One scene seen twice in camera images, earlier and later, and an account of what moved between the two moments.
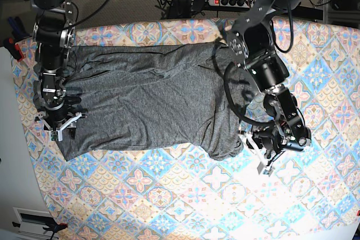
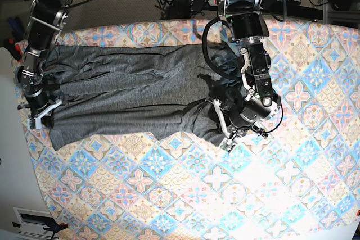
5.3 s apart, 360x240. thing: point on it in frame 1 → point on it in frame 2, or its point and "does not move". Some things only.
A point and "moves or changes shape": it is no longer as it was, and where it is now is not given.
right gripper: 62,118 → 41,109
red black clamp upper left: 14,49 does not move
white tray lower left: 32,222 does not move
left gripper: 266,141 → 262,103
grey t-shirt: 181,98 moves or changes shape
